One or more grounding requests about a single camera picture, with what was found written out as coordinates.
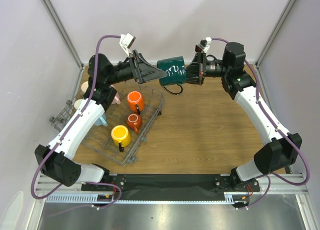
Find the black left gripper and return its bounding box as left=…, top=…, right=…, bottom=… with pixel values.
left=106, top=50, right=167, bottom=86

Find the dark green mug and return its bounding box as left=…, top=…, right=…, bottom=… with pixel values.
left=156, top=56, right=187, bottom=95

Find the orange enamel mug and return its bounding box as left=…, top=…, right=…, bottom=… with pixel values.
left=126, top=91, right=145, bottom=113

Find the pink faceted mug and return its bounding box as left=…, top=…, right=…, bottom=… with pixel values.
left=111, top=85, right=121, bottom=105

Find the red black patterned cup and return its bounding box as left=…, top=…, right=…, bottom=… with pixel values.
left=126, top=113, right=143, bottom=134

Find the cream floral tall mug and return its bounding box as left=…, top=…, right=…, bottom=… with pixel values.
left=80, top=81, right=89, bottom=94

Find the light blue mug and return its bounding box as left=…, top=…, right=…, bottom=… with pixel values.
left=94, top=113, right=108, bottom=127

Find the yellow enamel mug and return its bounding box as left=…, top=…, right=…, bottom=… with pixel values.
left=111, top=125, right=132, bottom=152

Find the steel brown tumbler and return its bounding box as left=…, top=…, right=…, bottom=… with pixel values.
left=73, top=99, right=83, bottom=111

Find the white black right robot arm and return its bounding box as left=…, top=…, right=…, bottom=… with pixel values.
left=185, top=37, right=302, bottom=191

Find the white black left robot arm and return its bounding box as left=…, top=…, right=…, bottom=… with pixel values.
left=35, top=50, right=167, bottom=191

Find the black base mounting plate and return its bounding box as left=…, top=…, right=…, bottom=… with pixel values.
left=81, top=174, right=261, bottom=201

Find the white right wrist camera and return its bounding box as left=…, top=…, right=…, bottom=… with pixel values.
left=195, top=37, right=212, bottom=53

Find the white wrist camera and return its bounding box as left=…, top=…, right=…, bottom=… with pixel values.
left=119, top=33, right=136, bottom=57
left=195, top=37, right=212, bottom=53

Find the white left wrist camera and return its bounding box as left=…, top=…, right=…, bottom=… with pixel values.
left=119, top=33, right=136, bottom=57

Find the grey wire dish rack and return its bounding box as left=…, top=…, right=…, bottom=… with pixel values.
left=48, top=82, right=166, bottom=166

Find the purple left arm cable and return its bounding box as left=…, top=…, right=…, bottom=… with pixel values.
left=30, top=34, right=123, bottom=217

